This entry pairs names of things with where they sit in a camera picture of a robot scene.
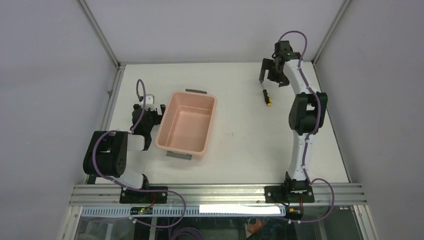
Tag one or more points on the black yellow screwdriver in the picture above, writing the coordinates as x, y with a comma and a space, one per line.
266, 96

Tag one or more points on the white slotted cable duct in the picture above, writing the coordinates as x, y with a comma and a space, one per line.
203, 210

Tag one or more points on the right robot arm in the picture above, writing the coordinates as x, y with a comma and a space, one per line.
306, 117

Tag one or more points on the pink plastic bin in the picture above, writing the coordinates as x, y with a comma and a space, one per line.
187, 124

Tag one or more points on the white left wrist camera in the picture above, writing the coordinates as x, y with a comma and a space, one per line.
150, 102

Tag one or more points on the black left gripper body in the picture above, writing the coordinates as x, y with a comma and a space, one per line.
153, 119

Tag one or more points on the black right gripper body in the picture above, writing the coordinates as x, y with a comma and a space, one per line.
275, 74

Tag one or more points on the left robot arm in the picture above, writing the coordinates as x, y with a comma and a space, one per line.
106, 157

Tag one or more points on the aluminium frame rail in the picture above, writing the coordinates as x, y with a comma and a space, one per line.
95, 195

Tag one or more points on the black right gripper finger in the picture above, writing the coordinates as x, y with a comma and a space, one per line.
266, 65
283, 81

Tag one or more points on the orange object below table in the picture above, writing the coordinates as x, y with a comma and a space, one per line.
254, 224

